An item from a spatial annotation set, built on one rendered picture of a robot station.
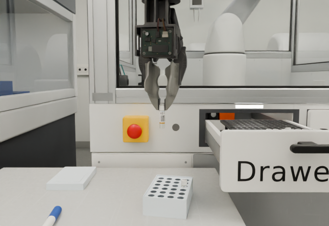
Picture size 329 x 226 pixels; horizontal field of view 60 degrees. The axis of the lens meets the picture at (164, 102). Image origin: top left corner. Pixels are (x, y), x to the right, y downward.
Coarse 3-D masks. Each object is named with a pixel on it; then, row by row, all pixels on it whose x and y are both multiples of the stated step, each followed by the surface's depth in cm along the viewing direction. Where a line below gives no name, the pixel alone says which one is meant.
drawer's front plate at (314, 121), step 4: (308, 112) 83; (312, 112) 82; (316, 112) 82; (320, 112) 82; (324, 112) 82; (328, 112) 82; (308, 116) 83; (312, 116) 82; (316, 116) 82; (320, 116) 82; (324, 116) 82; (328, 116) 82; (308, 120) 83; (312, 120) 82; (316, 120) 82; (320, 120) 82; (324, 120) 82; (328, 120) 82; (308, 124) 83; (312, 124) 82; (316, 124) 82; (320, 124) 82; (324, 124) 82; (328, 124) 82; (316, 128) 82; (328, 128) 82
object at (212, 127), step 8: (208, 120) 85; (216, 120) 85; (288, 120) 85; (208, 128) 79; (216, 128) 71; (224, 128) 86; (312, 128) 71; (208, 136) 78; (216, 136) 66; (208, 144) 78; (216, 144) 65; (216, 152) 65
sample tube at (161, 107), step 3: (159, 105) 55; (162, 105) 55; (159, 108) 55; (162, 108) 55; (159, 111) 55; (162, 111) 55; (159, 114) 55; (162, 114) 55; (162, 117) 55; (162, 120) 55; (162, 123) 55; (162, 126) 55
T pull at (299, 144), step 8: (296, 144) 47; (304, 144) 47; (312, 144) 47; (320, 144) 47; (328, 144) 47; (296, 152) 47; (304, 152) 47; (312, 152) 47; (320, 152) 47; (328, 152) 47
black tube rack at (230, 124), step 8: (224, 120) 82; (232, 120) 82; (240, 120) 81; (248, 120) 82; (256, 120) 81; (264, 120) 82; (272, 120) 81; (280, 120) 82; (232, 128) 69; (240, 128) 69; (248, 128) 68; (256, 128) 69; (264, 128) 69; (272, 128) 69; (280, 128) 68; (296, 128) 68; (304, 128) 68
